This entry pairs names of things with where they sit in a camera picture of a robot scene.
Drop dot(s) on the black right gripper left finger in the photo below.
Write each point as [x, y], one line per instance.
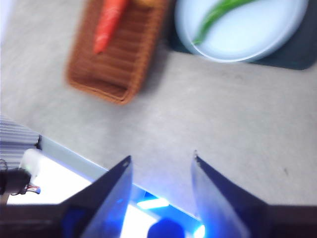
[106, 205]

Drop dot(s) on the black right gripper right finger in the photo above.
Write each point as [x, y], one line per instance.
[223, 203]

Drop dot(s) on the blue round plate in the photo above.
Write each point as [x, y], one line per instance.
[247, 37]

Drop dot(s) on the green pepper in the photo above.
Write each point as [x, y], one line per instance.
[210, 17]

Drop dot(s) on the grey table edge bar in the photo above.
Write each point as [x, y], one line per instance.
[74, 158]

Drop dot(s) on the blue rounded object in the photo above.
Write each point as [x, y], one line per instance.
[166, 229]

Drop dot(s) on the white rounded device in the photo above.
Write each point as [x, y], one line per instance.
[32, 160]

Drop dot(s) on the black rounded object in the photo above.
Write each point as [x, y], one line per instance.
[15, 181]

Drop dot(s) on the grey ribbed panel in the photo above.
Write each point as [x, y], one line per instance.
[15, 138]

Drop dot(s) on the brown wicker basket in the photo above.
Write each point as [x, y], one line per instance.
[128, 62]

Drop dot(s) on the black flat tray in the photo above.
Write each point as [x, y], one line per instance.
[297, 54]

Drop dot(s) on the orange carrot with green leaves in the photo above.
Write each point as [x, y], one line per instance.
[109, 22]

